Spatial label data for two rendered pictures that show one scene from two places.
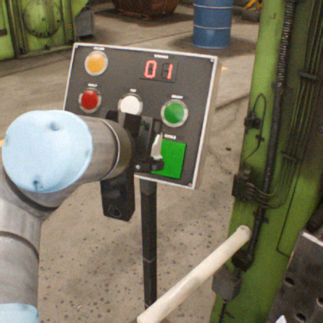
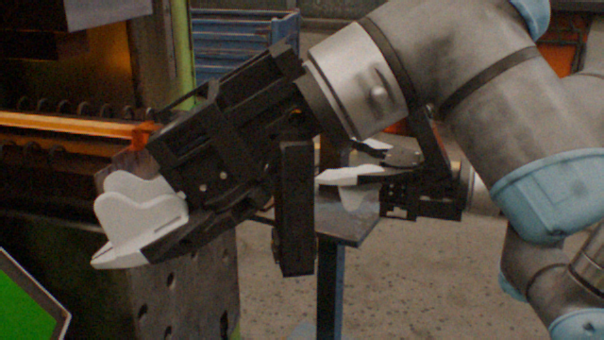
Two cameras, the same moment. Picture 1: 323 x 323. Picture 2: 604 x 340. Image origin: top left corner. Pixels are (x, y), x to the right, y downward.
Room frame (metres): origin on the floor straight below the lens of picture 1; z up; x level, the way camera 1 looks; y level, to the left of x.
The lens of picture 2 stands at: (0.56, 0.37, 1.28)
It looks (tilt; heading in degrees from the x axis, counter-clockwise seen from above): 24 degrees down; 241
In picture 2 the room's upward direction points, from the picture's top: straight up
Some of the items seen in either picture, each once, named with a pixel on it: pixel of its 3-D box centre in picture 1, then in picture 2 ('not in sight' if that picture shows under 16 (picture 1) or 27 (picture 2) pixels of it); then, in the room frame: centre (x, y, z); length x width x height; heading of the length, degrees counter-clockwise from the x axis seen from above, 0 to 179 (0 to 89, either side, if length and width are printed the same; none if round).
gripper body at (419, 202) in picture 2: not in sight; (422, 183); (0.10, -0.13, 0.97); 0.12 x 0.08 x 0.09; 135
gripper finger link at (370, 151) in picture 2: not in sight; (364, 159); (0.12, -0.23, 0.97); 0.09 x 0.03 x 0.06; 99
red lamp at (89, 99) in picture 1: (89, 100); not in sight; (0.73, 0.15, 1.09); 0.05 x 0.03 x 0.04; 45
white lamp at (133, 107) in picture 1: (130, 106); not in sight; (0.69, 0.06, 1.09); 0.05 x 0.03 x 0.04; 45
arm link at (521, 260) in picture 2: not in sight; (535, 263); (0.00, 0.00, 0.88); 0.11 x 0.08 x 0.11; 63
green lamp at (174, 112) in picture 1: (174, 113); not in sight; (0.66, -0.04, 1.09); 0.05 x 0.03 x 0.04; 45
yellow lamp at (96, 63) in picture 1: (96, 63); not in sight; (0.77, 0.14, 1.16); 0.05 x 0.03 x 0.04; 45
